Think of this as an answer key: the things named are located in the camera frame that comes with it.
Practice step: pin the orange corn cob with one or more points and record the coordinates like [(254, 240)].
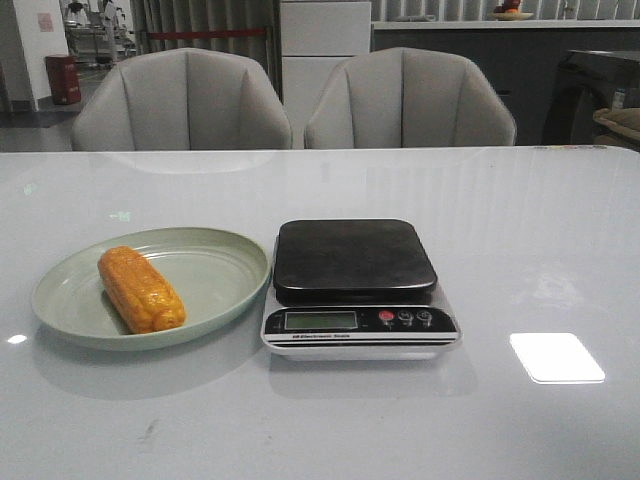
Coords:
[(144, 299)]

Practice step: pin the black silver kitchen scale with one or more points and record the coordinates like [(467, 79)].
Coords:
[(355, 289)]

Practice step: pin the right grey upholstered chair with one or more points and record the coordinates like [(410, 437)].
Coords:
[(408, 98)]

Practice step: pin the grey upholstered chair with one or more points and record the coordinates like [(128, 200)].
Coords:
[(183, 99), (408, 98)]

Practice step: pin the pale green round plate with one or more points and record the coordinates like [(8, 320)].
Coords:
[(218, 274)]

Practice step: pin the left grey upholstered chair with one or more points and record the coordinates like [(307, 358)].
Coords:
[(183, 99)]

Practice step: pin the white drawer cabinet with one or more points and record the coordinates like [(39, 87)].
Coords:
[(316, 36)]

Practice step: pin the dark grey counter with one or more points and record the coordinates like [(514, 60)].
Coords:
[(519, 58)]

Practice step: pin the fruit bowl on counter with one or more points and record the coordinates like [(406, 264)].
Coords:
[(510, 10)]

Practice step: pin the red trash bin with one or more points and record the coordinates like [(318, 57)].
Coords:
[(63, 79)]

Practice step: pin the dark side table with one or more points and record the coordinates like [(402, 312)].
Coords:
[(586, 82)]

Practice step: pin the beige cushion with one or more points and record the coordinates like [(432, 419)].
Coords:
[(618, 128)]

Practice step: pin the pink wall notice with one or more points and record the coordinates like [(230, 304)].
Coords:
[(45, 22)]

